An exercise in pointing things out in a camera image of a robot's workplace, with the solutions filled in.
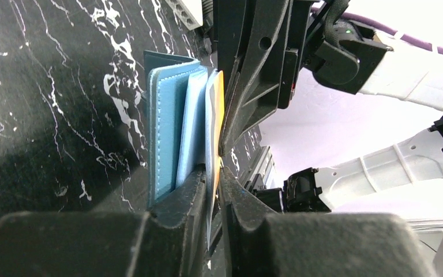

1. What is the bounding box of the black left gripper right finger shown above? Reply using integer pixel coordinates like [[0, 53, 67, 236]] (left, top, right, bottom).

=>
[[219, 168, 436, 276]]

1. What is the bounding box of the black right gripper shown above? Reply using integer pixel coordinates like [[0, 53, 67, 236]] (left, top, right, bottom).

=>
[[214, 1, 393, 155]]

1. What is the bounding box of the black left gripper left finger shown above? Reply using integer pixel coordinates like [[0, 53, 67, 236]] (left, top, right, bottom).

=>
[[0, 168, 207, 276]]

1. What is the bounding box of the orange VIP credit card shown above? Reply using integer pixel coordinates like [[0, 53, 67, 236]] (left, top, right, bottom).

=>
[[205, 69, 224, 248]]

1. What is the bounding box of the light blue card holder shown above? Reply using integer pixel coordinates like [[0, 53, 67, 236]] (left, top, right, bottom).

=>
[[144, 50, 207, 207]]

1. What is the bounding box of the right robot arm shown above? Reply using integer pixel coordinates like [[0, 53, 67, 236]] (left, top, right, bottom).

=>
[[260, 31, 443, 218]]

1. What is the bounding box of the white rectangular box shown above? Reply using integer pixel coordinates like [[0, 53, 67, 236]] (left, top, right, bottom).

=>
[[166, 0, 203, 31]]

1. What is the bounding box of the aluminium frame rail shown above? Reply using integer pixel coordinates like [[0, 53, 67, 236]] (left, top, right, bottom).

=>
[[241, 146, 277, 192]]

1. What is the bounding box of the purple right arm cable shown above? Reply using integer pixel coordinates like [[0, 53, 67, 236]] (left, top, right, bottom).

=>
[[341, 11, 443, 61]]

